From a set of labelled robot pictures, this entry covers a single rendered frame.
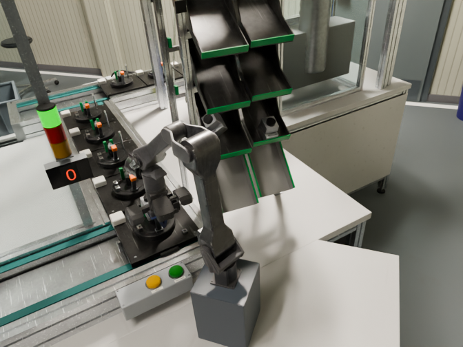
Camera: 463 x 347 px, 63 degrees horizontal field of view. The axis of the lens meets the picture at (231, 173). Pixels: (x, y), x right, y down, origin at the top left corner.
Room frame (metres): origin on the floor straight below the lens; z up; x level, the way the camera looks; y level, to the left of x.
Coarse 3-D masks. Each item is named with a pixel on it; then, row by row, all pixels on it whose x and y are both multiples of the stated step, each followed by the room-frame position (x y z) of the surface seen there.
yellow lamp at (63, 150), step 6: (66, 138) 0.97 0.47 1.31; (54, 144) 0.95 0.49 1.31; (60, 144) 0.95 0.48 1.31; (66, 144) 0.96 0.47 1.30; (54, 150) 0.95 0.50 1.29; (60, 150) 0.95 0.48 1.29; (66, 150) 0.96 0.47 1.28; (54, 156) 0.95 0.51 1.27; (60, 156) 0.95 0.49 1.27; (66, 156) 0.95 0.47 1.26
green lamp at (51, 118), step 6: (54, 108) 0.97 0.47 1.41; (42, 114) 0.95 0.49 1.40; (48, 114) 0.95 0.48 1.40; (54, 114) 0.96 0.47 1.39; (42, 120) 0.95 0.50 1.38; (48, 120) 0.95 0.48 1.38; (54, 120) 0.95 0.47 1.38; (60, 120) 0.97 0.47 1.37; (48, 126) 0.95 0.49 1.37; (54, 126) 0.95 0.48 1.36
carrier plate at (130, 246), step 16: (128, 224) 0.97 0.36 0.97; (176, 224) 0.95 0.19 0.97; (192, 224) 0.95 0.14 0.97; (128, 240) 0.89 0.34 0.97; (144, 240) 0.89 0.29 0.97; (160, 240) 0.88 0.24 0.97; (176, 240) 0.88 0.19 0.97; (192, 240) 0.89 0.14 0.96; (128, 256) 0.82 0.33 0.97; (144, 256) 0.82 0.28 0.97
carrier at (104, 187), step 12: (120, 168) 1.21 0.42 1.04; (96, 180) 1.21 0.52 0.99; (108, 180) 1.24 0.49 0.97; (120, 180) 1.20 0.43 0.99; (108, 192) 1.16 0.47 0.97; (120, 192) 1.13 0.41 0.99; (132, 192) 1.12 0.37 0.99; (144, 192) 1.14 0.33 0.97; (168, 192) 1.13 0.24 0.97; (108, 204) 1.08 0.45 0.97; (120, 204) 1.08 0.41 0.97; (132, 204) 1.07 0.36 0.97; (108, 216) 1.03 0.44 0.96
